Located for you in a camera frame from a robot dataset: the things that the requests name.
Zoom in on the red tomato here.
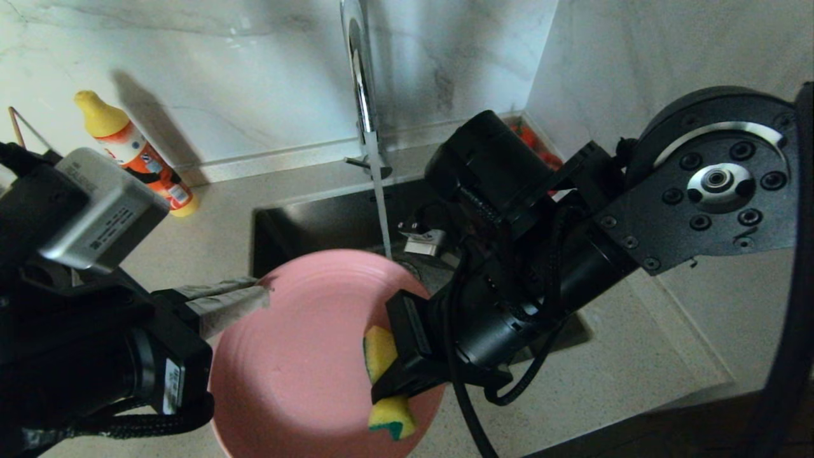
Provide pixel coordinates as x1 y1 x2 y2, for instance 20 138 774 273
512 121 549 160

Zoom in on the running water stream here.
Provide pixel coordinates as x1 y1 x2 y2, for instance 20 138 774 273
368 130 394 258

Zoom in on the stainless steel sink basin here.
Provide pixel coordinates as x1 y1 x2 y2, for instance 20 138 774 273
249 167 592 366

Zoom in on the yellow sponge green backing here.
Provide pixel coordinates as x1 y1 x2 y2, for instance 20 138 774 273
363 326 418 441

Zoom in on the red apple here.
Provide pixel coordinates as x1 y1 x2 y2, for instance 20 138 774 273
546 155 565 197

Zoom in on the orange detergent bottle yellow cap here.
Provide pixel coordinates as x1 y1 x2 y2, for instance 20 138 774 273
74 90 200 218

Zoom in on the pink plate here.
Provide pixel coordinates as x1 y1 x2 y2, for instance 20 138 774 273
209 249 446 458

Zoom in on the chrome kitchen faucet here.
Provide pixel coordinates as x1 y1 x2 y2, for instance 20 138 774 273
339 0 393 182

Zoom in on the golden utensil handle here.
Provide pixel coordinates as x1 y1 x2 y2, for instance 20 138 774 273
8 106 26 148

